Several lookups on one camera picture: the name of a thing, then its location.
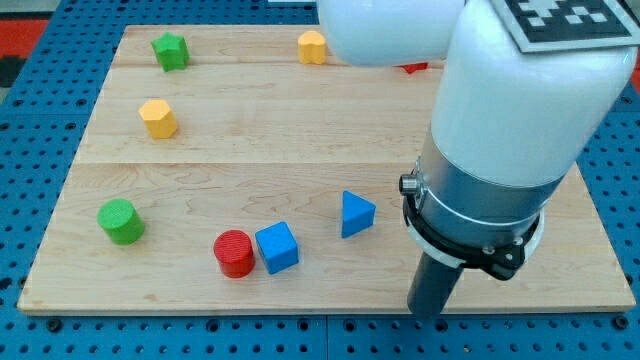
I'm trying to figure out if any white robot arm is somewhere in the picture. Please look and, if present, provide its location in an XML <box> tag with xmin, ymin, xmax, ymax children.
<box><xmin>317</xmin><ymin>0</ymin><xmax>639</xmax><ymax>281</ymax></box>

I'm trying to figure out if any blue triangle block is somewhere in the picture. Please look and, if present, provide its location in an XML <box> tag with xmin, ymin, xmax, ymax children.
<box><xmin>341</xmin><ymin>190</ymin><xmax>377</xmax><ymax>238</ymax></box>

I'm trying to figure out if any blue cube block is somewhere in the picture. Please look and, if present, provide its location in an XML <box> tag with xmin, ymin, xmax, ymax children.
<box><xmin>255</xmin><ymin>221</ymin><xmax>299</xmax><ymax>274</ymax></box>

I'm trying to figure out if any wooden board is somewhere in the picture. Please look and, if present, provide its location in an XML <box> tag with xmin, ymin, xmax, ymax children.
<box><xmin>16</xmin><ymin>24</ymin><xmax>637</xmax><ymax>317</ymax></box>

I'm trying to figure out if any red cylinder block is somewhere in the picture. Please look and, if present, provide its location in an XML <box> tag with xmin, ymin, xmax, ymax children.
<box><xmin>213</xmin><ymin>229</ymin><xmax>255</xmax><ymax>278</ymax></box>

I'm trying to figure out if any yellow heart block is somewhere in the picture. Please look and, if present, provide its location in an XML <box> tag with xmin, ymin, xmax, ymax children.
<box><xmin>297</xmin><ymin>30</ymin><xmax>327</xmax><ymax>65</ymax></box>

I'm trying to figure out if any red star block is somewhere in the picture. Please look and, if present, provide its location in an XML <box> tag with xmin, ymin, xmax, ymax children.
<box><xmin>398</xmin><ymin>62</ymin><xmax>429</xmax><ymax>74</ymax></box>

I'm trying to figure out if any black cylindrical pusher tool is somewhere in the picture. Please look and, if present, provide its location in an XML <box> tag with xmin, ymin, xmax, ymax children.
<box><xmin>407</xmin><ymin>253</ymin><xmax>463</xmax><ymax>319</ymax></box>

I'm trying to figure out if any yellow hexagon block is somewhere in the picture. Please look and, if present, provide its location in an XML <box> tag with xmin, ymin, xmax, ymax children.
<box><xmin>138</xmin><ymin>99</ymin><xmax>178</xmax><ymax>139</ymax></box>

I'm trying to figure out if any green star block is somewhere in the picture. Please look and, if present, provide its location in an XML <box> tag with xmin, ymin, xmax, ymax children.
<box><xmin>151</xmin><ymin>32</ymin><xmax>190</xmax><ymax>72</ymax></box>

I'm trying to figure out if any green cylinder block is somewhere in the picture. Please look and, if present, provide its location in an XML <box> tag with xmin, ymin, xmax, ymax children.
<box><xmin>97</xmin><ymin>198</ymin><xmax>145</xmax><ymax>245</ymax></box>

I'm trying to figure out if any black white fiducial marker tag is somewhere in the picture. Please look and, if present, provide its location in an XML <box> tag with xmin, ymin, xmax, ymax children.
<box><xmin>491</xmin><ymin>0</ymin><xmax>639</xmax><ymax>53</ymax></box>

